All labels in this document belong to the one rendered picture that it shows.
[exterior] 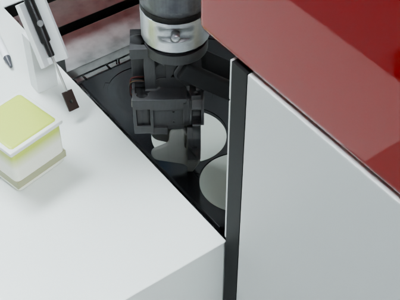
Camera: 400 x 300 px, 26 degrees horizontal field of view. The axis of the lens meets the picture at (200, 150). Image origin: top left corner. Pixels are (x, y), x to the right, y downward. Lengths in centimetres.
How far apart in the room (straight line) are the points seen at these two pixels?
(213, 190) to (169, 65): 19
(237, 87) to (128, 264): 26
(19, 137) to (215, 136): 29
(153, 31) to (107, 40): 42
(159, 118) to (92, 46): 35
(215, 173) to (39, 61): 26
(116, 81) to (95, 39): 13
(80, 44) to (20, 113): 35
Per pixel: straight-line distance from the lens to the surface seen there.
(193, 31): 91
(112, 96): 121
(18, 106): 101
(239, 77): 75
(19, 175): 99
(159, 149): 104
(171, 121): 100
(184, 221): 96
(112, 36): 134
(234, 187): 85
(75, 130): 107
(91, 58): 130
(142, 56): 95
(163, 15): 90
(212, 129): 115
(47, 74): 111
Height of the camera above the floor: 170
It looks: 45 degrees down
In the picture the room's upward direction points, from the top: straight up
